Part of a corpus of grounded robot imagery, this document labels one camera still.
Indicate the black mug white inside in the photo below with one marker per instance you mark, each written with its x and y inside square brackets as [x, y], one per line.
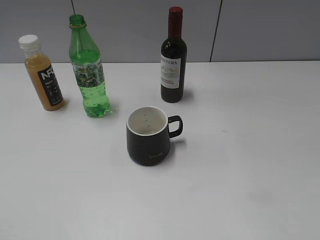
[148, 134]

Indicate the green sprite bottle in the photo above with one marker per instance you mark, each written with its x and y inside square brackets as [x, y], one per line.
[88, 70]

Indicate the dark red wine bottle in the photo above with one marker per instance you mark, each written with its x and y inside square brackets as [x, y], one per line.
[173, 58]

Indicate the orange juice bottle white cap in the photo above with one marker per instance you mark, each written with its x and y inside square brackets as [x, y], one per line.
[41, 73]

